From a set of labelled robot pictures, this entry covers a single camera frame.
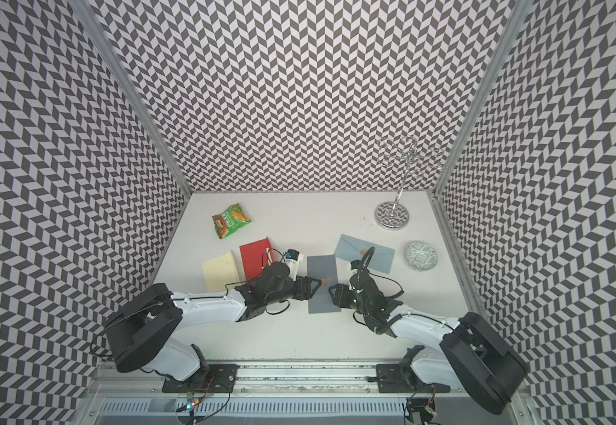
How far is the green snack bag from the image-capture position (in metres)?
1.05

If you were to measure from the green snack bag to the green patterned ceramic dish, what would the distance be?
0.65m

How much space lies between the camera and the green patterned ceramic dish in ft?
3.13
